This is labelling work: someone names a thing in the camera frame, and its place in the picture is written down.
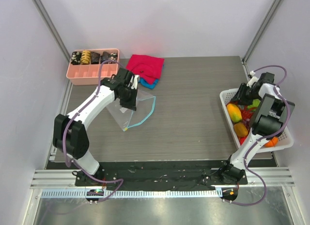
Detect red toy lobster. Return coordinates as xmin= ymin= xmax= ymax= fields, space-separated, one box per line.
xmin=238 ymin=105 xmax=257 ymax=121

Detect clear zip top bag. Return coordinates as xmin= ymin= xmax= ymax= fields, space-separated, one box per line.
xmin=106 ymin=89 xmax=157 ymax=133

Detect brown toy potato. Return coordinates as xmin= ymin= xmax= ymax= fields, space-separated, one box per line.
xmin=233 ymin=122 xmax=248 ymax=138

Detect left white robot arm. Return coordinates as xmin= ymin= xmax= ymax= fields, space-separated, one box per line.
xmin=52 ymin=68 xmax=139 ymax=186

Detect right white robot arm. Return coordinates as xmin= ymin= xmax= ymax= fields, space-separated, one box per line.
xmin=218 ymin=72 xmax=295 ymax=184

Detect green toy lime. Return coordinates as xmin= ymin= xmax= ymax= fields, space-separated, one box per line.
xmin=247 ymin=99 xmax=261 ymax=110

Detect blue folded cloth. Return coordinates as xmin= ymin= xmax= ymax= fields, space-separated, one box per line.
xmin=140 ymin=78 xmax=159 ymax=90

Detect yellow orange toy mango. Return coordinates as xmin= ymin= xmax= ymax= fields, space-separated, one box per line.
xmin=226 ymin=103 xmax=242 ymax=123

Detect purple toy grapes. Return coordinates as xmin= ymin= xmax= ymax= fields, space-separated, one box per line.
xmin=243 ymin=119 xmax=250 ymax=129

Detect red folded cloth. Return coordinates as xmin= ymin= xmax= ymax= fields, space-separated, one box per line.
xmin=126 ymin=54 xmax=165 ymax=84

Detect black dotted sock roll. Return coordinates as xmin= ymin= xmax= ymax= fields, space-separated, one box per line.
xmin=108 ymin=52 xmax=118 ymax=64

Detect black patterned sock roll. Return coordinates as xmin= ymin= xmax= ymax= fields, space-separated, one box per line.
xmin=100 ymin=51 xmax=110 ymax=64

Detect pink compartment tray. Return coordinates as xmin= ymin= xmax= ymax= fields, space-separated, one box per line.
xmin=66 ymin=48 xmax=120 ymax=85

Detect dark brown sock roll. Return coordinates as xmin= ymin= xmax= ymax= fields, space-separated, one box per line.
xmin=91 ymin=51 xmax=101 ymax=64

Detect yellow striped sock roll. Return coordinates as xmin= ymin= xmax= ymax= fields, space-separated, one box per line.
xmin=80 ymin=50 xmax=91 ymax=65

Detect white plastic basket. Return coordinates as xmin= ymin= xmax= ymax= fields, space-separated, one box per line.
xmin=219 ymin=88 xmax=294 ymax=153

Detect black floral sock roll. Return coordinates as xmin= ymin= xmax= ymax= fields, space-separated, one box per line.
xmin=70 ymin=51 xmax=82 ymax=65

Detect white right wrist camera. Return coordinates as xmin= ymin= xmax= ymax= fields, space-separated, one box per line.
xmin=247 ymin=71 xmax=259 ymax=88

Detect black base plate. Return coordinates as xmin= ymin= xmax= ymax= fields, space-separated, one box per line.
xmin=72 ymin=160 xmax=248 ymax=192

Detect perforated cable duct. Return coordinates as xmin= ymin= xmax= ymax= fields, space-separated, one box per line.
xmin=41 ymin=188 xmax=222 ymax=199

